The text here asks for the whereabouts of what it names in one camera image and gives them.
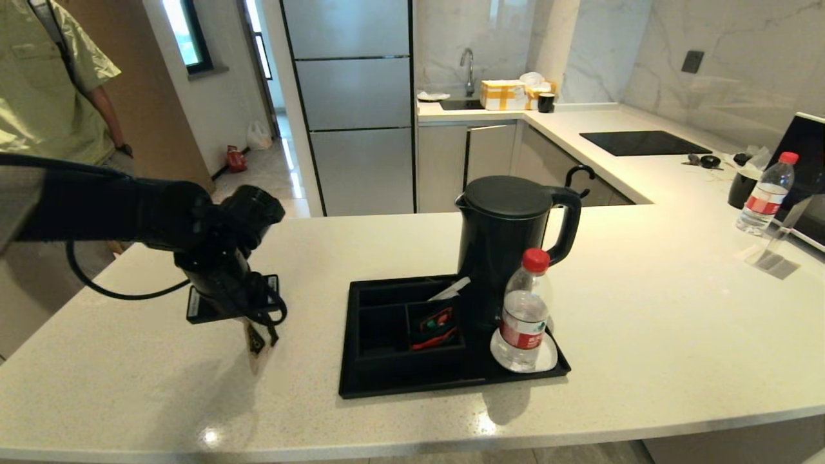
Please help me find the pink black tea packet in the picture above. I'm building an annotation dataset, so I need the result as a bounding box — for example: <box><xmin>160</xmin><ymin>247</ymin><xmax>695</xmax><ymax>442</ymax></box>
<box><xmin>247</xmin><ymin>322</ymin><xmax>274</xmax><ymax>376</ymax></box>

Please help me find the black electric kettle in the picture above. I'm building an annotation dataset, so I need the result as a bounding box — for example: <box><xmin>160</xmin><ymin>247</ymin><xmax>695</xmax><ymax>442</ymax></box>
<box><xmin>454</xmin><ymin>175</ymin><xmax>582</xmax><ymax>331</ymax></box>

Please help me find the clear water bottle red cap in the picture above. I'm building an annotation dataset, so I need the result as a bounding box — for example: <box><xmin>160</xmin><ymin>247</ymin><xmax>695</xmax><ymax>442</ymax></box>
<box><xmin>498</xmin><ymin>248</ymin><xmax>554</xmax><ymax>373</ymax></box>
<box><xmin>735</xmin><ymin>151</ymin><xmax>800</xmax><ymax>237</ymax></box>

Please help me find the large black cup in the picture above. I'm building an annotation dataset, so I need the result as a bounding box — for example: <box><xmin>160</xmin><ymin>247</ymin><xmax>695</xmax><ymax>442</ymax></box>
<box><xmin>727</xmin><ymin>168</ymin><xmax>760</xmax><ymax>209</ymax></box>

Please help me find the black compartment organizer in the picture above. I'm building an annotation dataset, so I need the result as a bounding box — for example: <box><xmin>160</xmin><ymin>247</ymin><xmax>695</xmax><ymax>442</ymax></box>
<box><xmin>353</xmin><ymin>277</ymin><xmax>474</xmax><ymax>378</ymax></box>

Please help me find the white plastic bag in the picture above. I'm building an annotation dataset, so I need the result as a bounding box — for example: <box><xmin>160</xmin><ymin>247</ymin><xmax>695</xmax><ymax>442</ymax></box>
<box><xmin>247</xmin><ymin>121</ymin><xmax>274</xmax><ymax>152</ymax></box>

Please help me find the black serving tray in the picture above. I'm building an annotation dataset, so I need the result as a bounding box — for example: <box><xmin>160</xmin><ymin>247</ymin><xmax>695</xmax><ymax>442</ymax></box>
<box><xmin>339</xmin><ymin>275</ymin><xmax>572</xmax><ymax>400</ymax></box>

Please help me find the brown wooden door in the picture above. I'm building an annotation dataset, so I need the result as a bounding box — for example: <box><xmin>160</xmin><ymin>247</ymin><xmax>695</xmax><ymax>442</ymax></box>
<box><xmin>55</xmin><ymin>0</ymin><xmax>215</xmax><ymax>194</ymax></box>

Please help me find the silver refrigerator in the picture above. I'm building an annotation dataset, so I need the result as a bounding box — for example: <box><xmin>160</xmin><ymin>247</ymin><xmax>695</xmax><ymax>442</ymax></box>
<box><xmin>281</xmin><ymin>0</ymin><xmax>416</xmax><ymax>217</ymax></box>

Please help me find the white kitchen cabinet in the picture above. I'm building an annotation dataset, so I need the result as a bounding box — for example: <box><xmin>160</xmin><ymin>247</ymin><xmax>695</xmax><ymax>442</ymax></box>
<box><xmin>418</xmin><ymin>120</ymin><xmax>636</xmax><ymax>214</ymax></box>

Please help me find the dark framed glass door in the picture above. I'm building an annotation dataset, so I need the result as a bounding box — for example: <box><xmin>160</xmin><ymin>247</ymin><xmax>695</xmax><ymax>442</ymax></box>
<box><xmin>244</xmin><ymin>0</ymin><xmax>275</xmax><ymax>83</ymax></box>

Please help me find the dark framed window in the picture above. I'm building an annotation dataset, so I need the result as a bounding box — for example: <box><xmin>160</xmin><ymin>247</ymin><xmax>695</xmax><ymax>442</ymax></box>
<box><xmin>161</xmin><ymin>0</ymin><xmax>213</xmax><ymax>77</ymax></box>

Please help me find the person in green shirt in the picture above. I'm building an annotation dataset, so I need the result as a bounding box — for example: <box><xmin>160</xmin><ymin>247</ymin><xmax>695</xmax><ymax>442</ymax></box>
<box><xmin>0</xmin><ymin>0</ymin><xmax>136</xmax><ymax>304</ymax></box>

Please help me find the white round coaster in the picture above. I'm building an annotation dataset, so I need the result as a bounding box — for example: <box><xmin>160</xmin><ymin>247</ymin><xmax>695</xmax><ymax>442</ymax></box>
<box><xmin>490</xmin><ymin>327</ymin><xmax>559</xmax><ymax>374</ymax></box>

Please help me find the chrome faucet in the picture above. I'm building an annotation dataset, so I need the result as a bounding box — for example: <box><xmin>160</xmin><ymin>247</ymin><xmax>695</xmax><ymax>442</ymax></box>
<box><xmin>460</xmin><ymin>48</ymin><xmax>476</xmax><ymax>97</ymax></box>

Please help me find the cardboard box yellow tape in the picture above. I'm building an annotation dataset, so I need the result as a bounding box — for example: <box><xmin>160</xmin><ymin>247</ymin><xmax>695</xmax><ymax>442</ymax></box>
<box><xmin>480</xmin><ymin>79</ymin><xmax>528</xmax><ymax>111</ymax></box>

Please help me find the black induction cooktop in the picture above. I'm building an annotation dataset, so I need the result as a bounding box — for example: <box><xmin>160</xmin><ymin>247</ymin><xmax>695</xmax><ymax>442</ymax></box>
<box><xmin>579</xmin><ymin>131</ymin><xmax>712</xmax><ymax>157</ymax></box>

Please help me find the clear acrylic sign holder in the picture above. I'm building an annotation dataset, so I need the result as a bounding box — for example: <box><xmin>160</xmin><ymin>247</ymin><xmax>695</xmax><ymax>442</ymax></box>
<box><xmin>744</xmin><ymin>193</ymin><xmax>814</xmax><ymax>281</ymax></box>

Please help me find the crumpled clear wrapper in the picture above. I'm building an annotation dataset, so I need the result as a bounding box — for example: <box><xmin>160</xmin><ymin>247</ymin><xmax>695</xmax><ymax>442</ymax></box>
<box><xmin>735</xmin><ymin>146</ymin><xmax>772</xmax><ymax>173</ymax></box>

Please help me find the black framed display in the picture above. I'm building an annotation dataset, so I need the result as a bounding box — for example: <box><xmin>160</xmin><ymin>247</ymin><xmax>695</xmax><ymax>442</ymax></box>
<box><xmin>764</xmin><ymin>113</ymin><xmax>825</xmax><ymax>254</ymax></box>

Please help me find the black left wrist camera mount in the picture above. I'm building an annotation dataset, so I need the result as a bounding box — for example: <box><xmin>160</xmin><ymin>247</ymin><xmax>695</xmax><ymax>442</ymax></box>
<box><xmin>186</xmin><ymin>275</ymin><xmax>280</xmax><ymax>324</ymax></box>

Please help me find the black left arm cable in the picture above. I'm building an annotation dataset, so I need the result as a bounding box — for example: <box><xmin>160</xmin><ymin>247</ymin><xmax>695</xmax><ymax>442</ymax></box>
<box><xmin>64</xmin><ymin>240</ymin><xmax>194</xmax><ymax>302</ymax></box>

